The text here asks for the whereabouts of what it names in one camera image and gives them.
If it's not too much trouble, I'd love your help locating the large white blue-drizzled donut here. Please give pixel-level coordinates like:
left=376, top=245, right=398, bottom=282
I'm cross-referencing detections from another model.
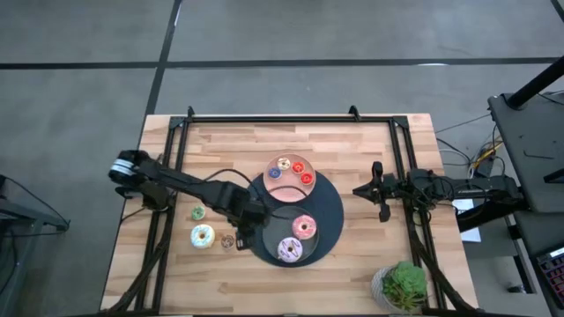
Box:
left=189, top=223, right=217, bottom=250

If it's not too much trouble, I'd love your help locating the potted green succulent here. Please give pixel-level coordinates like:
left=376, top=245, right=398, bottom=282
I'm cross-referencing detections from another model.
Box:
left=370, top=266, right=427, bottom=314

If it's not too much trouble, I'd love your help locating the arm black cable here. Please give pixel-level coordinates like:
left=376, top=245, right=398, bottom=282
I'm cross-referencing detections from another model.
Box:
left=400, top=173, right=440, bottom=225
left=200, top=168, right=312, bottom=221

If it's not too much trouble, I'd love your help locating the thin black floor cable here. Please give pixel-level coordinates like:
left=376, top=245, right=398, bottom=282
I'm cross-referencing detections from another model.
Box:
left=434, top=113, right=493, bottom=135

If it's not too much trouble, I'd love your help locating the black pole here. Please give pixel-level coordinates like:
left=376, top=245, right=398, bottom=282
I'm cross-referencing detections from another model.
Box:
left=506, top=55, right=564, bottom=110

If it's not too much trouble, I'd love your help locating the dark desk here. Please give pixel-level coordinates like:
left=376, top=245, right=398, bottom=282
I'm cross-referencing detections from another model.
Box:
left=506, top=210, right=564, bottom=317

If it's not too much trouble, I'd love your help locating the large pink frosted donut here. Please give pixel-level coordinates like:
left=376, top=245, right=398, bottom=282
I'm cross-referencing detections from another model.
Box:
left=292, top=215, right=317, bottom=240

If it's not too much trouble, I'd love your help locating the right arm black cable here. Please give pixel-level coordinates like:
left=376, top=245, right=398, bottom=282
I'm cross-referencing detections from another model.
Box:
left=400, top=173, right=440, bottom=225

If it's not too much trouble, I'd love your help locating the grey plate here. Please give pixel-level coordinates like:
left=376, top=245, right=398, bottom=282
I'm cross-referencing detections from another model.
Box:
left=262, top=205, right=321, bottom=265

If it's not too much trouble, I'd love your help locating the black cart top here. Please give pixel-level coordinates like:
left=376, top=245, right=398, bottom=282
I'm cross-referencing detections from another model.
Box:
left=487, top=92, right=564, bottom=215

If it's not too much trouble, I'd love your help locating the green succulent plant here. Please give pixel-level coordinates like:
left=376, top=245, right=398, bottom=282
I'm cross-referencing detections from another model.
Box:
left=382, top=260, right=429, bottom=313

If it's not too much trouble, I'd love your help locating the pink plate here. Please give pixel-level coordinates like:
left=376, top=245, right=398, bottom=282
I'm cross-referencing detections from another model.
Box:
left=263, top=152, right=317, bottom=203

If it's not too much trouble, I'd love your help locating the large purple frosted donut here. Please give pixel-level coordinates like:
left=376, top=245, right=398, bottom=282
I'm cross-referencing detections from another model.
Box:
left=277, top=237, right=303, bottom=263

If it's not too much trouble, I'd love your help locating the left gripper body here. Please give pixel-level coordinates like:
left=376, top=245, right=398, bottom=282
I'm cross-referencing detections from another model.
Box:
left=233, top=200, right=269, bottom=252

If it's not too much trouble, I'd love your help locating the white paper sheet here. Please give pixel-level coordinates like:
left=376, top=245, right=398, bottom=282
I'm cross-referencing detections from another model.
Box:
left=453, top=198, right=482, bottom=244

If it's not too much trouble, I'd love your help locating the dark metal stand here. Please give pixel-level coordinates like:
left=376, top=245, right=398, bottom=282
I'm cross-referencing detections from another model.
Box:
left=0, top=173, right=71, bottom=317

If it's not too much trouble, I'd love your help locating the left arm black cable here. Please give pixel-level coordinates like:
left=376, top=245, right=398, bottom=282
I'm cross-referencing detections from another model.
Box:
left=200, top=168, right=312, bottom=221

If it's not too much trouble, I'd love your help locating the keyboard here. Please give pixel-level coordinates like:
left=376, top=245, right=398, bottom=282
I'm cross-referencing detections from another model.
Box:
left=536, top=246, right=564, bottom=309

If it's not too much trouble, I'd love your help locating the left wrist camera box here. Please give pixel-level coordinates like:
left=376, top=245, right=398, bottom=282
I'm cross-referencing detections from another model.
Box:
left=249, top=201, right=270, bottom=228

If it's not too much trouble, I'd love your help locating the dark round woven placemat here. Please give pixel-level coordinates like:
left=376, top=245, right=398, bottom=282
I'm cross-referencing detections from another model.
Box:
left=237, top=169, right=345, bottom=269

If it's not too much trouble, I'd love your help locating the yellow floor cable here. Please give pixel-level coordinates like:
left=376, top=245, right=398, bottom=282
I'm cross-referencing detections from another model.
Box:
left=469, top=140, right=503, bottom=168

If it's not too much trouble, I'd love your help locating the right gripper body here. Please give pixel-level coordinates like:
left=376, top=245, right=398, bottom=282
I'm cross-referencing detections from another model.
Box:
left=371, top=160, right=411, bottom=223

